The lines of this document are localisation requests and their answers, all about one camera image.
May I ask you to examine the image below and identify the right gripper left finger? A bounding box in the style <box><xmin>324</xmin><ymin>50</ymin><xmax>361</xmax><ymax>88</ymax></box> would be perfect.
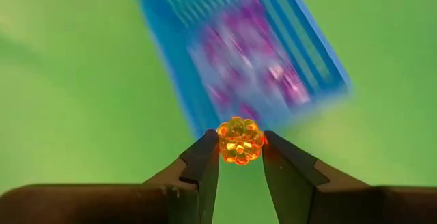
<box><xmin>142</xmin><ymin>129</ymin><xmax>221</xmax><ymax>224</ymax></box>

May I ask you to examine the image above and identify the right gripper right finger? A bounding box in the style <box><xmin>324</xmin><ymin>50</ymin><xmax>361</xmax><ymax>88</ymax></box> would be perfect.
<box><xmin>262</xmin><ymin>130</ymin><xmax>373</xmax><ymax>224</ymax></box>

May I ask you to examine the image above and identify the orange translucent pumpkin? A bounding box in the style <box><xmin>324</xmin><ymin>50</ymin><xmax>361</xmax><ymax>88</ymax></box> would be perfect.
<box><xmin>216</xmin><ymin>115</ymin><xmax>267</xmax><ymax>167</ymax></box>

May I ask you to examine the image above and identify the blue plastic basket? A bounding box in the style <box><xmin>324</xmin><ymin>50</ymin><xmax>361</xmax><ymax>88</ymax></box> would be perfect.
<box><xmin>137</xmin><ymin>0</ymin><xmax>353</xmax><ymax>139</ymax></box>

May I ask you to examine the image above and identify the green table mat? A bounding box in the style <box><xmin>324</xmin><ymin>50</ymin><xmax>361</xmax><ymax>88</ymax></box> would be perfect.
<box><xmin>0</xmin><ymin>0</ymin><xmax>437</xmax><ymax>224</ymax></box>

